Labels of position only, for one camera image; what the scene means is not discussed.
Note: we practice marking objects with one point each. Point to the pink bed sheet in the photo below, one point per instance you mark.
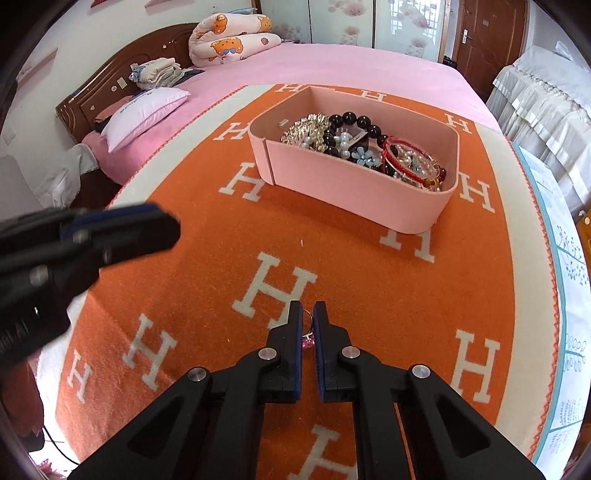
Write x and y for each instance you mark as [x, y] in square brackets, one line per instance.
[323, 64]

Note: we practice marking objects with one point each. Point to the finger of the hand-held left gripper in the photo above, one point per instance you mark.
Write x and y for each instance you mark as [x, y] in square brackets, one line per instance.
[134, 235]

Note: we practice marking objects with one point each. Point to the blue flower hair clip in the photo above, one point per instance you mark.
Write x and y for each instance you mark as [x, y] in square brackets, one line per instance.
[365, 157]

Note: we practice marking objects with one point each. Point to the white lace furniture cover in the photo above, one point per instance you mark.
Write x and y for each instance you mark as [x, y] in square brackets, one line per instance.
[545, 101]

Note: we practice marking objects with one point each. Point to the rolled bear-print quilt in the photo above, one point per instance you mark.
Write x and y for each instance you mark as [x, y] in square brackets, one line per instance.
[231, 41]

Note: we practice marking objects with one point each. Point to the orange letter-print blanket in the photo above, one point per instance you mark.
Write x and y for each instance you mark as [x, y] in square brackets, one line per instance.
[194, 277]

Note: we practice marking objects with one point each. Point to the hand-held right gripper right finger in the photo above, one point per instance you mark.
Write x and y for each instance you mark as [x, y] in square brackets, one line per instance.
[320, 360]

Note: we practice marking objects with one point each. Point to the pale blue printed sheet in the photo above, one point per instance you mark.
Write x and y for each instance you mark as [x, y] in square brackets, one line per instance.
[568, 286]

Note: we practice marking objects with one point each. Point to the flower-print wardrobe doors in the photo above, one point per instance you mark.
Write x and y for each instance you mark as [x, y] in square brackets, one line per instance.
[351, 23]

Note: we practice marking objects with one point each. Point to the pink jewelry box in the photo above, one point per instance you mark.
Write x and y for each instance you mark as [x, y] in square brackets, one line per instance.
[351, 194]

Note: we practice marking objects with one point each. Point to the white pink pillow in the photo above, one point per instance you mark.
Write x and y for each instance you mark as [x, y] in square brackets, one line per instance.
[143, 113]

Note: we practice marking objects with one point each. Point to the brown wooden headboard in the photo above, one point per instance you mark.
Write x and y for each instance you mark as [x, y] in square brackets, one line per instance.
[97, 92]

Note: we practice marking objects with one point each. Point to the pile of folded clothes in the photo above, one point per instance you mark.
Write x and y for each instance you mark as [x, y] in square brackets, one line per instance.
[157, 71]

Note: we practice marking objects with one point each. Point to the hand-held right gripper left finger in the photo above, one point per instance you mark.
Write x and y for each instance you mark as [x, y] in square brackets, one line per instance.
[298, 360]

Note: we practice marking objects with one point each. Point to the brown wooden door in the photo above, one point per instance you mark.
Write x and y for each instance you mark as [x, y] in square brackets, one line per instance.
[489, 41]

